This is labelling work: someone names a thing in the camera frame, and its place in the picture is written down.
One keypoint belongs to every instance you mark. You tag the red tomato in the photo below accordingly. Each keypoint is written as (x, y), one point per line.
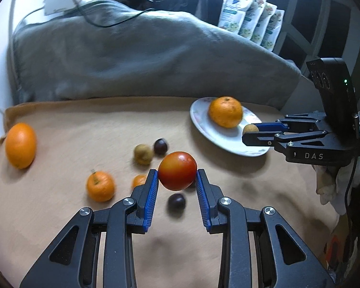
(177, 171)

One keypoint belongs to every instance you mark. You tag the large rough orange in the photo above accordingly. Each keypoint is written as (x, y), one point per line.
(226, 112)

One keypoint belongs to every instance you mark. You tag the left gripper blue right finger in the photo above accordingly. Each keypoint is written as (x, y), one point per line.
(283, 258)

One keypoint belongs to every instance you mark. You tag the brown kiwi berry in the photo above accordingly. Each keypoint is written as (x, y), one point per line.
(143, 154)
(250, 128)

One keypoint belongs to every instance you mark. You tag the small mandarin with stem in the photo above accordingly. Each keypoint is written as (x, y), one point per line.
(100, 186)

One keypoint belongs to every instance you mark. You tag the large smooth orange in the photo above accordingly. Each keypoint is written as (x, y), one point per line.
(21, 145)

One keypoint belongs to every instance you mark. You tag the small orange kumquat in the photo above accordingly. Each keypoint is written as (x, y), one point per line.
(138, 180)

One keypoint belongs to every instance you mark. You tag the grey blanket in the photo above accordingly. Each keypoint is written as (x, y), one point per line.
(107, 49)

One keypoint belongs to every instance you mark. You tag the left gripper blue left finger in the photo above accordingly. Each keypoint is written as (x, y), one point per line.
(71, 258)

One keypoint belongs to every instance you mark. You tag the refill pouch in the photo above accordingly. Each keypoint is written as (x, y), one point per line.
(273, 30)
(259, 31)
(232, 14)
(251, 18)

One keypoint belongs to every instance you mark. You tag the white gloved right hand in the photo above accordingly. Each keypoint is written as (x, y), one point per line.
(332, 183)

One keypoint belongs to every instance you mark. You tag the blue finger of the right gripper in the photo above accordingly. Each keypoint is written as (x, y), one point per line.
(273, 126)
(270, 138)

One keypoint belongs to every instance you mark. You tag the white floral plate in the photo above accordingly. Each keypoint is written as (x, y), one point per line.
(228, 139)

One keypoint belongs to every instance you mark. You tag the dark plum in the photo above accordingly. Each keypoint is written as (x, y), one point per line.
(176, 203)
(192, 186)
(160, 146)

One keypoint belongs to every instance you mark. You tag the tan blanket mat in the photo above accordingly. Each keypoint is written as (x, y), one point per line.
(84, 163)

